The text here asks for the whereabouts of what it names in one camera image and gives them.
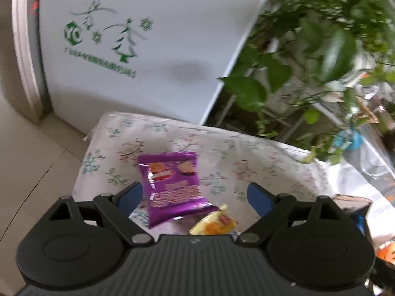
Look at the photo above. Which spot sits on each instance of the green leafy pothos plant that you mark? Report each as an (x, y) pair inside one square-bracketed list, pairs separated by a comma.
[(336, 49)]

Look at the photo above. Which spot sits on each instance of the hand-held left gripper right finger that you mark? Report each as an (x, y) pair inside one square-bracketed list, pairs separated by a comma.
[(259, 199)]

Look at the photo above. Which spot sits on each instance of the white metal plant rack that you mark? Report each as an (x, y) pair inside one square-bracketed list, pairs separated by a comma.
[(327, 112)]

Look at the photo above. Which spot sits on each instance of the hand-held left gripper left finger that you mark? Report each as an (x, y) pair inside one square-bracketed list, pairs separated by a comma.
[(131, 199)]

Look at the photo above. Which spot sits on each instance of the white refrigerator with green print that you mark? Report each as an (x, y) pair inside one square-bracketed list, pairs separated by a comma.
[(169, 37)]

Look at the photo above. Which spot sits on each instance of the blue round object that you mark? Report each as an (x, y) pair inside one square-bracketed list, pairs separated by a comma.
[(351, 140)]

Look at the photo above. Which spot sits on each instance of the cardboard box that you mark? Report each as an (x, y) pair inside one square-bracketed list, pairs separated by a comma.
[(351, 198)]

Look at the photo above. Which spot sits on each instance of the floral tablecloth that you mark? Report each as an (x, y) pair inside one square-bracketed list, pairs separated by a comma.
[(216, 148)]

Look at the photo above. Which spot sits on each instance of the purple snack packet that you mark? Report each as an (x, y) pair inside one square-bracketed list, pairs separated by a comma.
[(172, 188)]

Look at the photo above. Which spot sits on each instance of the cream orange snack packet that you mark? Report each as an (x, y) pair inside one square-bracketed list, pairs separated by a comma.
[(209, 225)]

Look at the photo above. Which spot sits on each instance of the wicker basket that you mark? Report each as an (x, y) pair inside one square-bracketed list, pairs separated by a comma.
[(367, 111)]

